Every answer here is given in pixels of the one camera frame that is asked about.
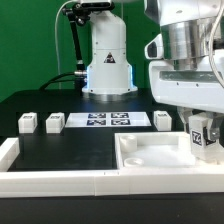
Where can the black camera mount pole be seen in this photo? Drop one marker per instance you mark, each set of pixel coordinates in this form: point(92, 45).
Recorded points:
point(69, 12)

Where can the white square table top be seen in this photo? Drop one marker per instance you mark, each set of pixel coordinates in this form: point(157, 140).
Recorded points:
point(161, 150)

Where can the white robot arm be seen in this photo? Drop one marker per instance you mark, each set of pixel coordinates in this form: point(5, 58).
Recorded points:
point(186, 66)

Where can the white U-shaped obstacle fence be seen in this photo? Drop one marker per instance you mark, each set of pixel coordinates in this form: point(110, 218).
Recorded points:
point(198, 179)

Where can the white AprilTag base sheet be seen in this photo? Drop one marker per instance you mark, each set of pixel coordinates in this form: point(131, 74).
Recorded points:
point(108, 119)

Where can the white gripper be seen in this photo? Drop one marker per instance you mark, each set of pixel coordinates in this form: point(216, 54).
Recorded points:
point(198, 89)

